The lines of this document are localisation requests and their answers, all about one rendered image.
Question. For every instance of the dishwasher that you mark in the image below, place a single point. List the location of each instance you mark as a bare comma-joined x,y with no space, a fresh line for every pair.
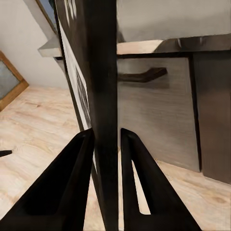
156,99

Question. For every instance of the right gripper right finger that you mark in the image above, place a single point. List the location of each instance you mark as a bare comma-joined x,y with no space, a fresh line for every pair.
167,211

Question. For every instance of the door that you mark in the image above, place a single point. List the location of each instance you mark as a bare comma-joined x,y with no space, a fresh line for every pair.
12,82

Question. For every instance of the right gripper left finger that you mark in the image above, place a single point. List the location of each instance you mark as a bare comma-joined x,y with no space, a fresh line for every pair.
57,200

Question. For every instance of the poster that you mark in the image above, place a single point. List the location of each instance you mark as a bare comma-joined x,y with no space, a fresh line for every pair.
87,35

